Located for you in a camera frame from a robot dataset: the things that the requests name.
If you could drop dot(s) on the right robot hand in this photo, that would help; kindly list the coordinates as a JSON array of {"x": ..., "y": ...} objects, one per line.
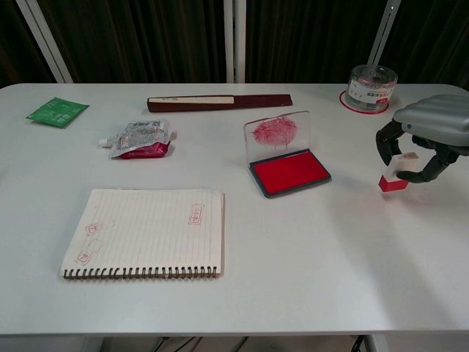
[{"x": 436, "y": 117}]

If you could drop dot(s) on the clear round container red base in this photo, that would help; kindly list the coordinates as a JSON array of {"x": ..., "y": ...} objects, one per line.
[{"x": 370, "y": 89}]

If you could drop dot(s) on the red ink pad clear lid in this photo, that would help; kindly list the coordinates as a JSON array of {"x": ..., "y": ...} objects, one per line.
[{"x": 289, "y": 174}]

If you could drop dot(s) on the dark red folded fan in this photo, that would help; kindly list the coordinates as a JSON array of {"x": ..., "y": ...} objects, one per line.
[{"x": 220, "y": 102}]

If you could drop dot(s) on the silver red spout pouch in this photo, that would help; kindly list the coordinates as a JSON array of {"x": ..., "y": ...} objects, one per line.
[{"x": 141, "y": 141}]

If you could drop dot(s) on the black curtain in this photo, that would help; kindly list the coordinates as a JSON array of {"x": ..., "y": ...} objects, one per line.
[{"x": 146, "y": 36}]

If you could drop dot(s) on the spiral lined notebook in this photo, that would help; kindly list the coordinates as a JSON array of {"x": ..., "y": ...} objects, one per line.
[{"x": 146, "y": 231}]

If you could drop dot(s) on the green sachet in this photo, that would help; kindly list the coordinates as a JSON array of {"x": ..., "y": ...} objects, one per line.
[{"x": 56, "y": 111}]

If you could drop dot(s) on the white frame post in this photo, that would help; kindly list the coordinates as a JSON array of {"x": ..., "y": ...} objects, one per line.
[
  {"x": 44, "y": 40},
  {"x": 384, "y": 33},
  {"x": 234, "y": 40}
]

